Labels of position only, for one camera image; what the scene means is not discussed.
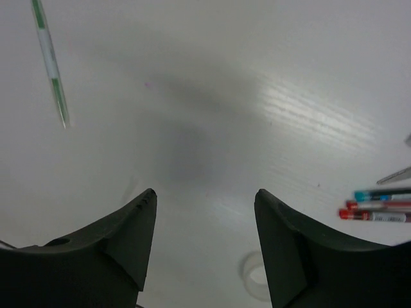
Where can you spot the small black handled scissors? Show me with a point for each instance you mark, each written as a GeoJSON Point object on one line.
{"type": "Point", "coordinates": [400, 175]}

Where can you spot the green highlighter pen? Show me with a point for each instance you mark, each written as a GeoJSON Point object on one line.
{"type": "Point", "coordinates": [50, 61]}

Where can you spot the red gel pen thin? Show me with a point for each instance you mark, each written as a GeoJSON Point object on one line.
{"type": "Point", "coordinates": [374, 205]}

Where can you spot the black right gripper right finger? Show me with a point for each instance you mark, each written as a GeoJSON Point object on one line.
{"type": "Point", "coordinates": [309, 264]}

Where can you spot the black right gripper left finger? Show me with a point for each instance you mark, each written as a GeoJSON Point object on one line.
{"type": "Point", "coordinates": [101, 265]}

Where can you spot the clear tape roll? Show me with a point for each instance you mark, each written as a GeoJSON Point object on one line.
{"type": "Point", "coordinates": [254, 277]}

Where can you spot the red gel pen labelled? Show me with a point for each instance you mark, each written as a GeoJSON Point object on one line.
{"type": "Point", "coordinates": [366, 215]}

